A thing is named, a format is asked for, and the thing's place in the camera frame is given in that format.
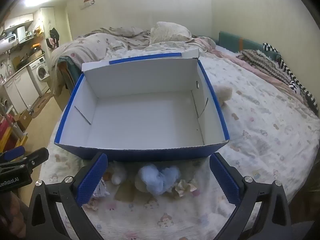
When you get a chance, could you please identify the beige fabric scrunchie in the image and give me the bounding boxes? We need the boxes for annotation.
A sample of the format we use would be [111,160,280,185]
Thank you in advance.
[174,179,199,197]

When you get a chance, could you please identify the dark hanging clothes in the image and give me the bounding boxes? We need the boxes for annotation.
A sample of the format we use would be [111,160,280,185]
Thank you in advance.
[48,27,61,50]

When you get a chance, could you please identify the beige printed quilt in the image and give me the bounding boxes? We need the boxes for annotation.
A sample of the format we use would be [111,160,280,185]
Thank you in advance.
[49,26,157,98]

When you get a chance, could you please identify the green headboard cushion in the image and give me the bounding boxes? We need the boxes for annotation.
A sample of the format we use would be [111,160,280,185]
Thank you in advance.
[218,31,282,61]

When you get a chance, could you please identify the brown cardboard box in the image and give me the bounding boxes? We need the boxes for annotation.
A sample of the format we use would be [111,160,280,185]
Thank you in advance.
[14,108,33,131]

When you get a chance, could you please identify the cream fluffy plush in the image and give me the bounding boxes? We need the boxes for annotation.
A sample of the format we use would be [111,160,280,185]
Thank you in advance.
[214,85,233,107]

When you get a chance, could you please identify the white fluffy pompom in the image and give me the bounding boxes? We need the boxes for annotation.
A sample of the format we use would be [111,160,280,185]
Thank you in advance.
[110,164,128,185]

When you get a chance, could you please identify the black and white striped cloth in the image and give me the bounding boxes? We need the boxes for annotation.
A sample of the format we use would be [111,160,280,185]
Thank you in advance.
[262,42,320,117]

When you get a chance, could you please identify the blue and white cardboard box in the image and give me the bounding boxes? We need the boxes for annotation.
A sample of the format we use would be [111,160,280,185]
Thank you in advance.
[54,49,230,162]

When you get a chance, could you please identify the person's left hand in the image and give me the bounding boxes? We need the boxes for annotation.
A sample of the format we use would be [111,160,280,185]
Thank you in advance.
[0,193,27,238]

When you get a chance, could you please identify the red cloth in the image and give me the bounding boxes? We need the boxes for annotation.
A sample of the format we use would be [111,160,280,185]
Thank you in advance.
[0,114,18,153]

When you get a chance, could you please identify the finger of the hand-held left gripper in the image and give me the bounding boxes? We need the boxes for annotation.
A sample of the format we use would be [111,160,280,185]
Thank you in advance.
[0,147,49,174]
[0,146,26,164]

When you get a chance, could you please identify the white kitchen cabinet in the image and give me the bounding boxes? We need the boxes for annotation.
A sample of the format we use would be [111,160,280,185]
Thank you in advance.
[3,12,34,30]
[2,67,41,114]

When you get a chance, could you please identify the white lower kitchen cabinet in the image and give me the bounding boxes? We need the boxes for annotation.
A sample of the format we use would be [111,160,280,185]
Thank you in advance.
[2,67,41,114]

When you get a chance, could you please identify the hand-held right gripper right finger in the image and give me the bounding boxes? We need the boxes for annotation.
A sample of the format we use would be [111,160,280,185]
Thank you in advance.
[209,152,293,240]

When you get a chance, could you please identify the small white printed packet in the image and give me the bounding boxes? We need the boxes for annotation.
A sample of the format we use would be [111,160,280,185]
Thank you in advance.
[92,177,111,198]

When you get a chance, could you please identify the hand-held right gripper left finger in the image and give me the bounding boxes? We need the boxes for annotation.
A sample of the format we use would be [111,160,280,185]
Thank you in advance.
[25,152,108,240]

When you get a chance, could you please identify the light blue fluffy plush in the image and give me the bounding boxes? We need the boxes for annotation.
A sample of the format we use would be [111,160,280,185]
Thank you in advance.
[139,165,182,196]

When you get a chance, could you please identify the tall white cabinet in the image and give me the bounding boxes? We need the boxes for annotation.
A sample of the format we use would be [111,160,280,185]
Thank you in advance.
[39,6,57,53]

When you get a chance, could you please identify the wall hook decoration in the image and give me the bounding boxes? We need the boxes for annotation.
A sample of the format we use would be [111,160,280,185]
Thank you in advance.
[80,0,96,10]

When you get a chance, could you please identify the zigzag knitted blanket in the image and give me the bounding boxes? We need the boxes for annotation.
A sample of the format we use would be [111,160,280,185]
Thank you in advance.
[237,49,299,85]

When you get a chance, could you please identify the pink blanket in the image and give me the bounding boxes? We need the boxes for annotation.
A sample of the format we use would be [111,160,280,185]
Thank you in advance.
[192,37,303,100]

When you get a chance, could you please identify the white washing machine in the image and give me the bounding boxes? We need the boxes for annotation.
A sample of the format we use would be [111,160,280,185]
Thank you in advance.
[26,56,51,96]

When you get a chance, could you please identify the white upper kitchen cabinet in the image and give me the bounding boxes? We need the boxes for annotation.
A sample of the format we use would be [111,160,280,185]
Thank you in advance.
[3,12,34,30]

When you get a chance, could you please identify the cream lace pillow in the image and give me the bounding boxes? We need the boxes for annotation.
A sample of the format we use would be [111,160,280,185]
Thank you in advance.
[149,21,193,45]

